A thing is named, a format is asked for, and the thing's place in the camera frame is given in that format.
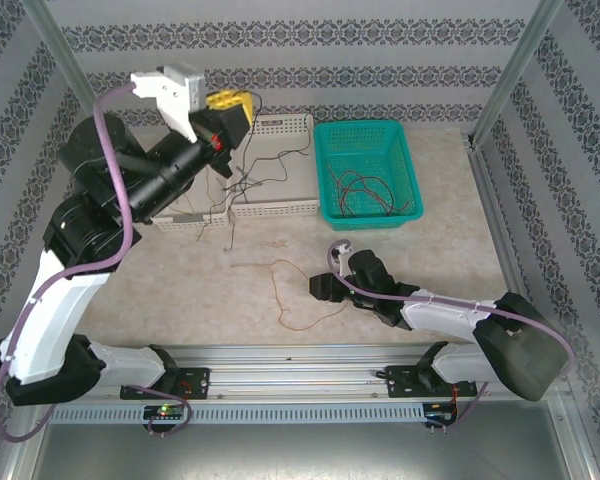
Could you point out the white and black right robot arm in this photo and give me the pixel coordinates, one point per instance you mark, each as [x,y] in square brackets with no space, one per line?
[520,350]

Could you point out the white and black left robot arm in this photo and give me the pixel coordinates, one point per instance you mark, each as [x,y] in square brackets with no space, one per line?
[55,320]

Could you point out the large white perforated basket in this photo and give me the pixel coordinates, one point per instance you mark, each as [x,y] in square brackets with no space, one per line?
[280,210]

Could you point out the small white perforated basket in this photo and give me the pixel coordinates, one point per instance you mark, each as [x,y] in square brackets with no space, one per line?
[180,224]

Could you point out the teal plastic mesh basket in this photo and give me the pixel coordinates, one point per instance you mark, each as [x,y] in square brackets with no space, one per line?
[370,145]

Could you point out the small green controller board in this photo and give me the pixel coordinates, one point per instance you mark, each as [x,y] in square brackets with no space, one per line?
[166,411]
[437,414]

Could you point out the grey metal shelf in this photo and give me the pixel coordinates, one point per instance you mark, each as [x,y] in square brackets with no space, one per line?
[300,455]

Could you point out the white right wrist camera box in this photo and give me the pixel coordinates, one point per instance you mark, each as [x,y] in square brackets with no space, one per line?
[341,254]

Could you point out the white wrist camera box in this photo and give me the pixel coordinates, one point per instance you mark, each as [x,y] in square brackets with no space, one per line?
[341,254]
[172,100]

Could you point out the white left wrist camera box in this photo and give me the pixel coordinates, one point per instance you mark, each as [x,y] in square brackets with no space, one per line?
[172,100]

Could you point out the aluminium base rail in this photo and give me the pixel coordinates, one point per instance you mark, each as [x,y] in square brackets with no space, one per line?
[290,380]

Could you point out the aluminium frame post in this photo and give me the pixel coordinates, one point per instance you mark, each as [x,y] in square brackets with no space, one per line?
[532,40]
[57,40]

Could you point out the aluminium side rail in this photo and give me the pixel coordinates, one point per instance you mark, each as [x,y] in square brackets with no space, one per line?
[497,210]

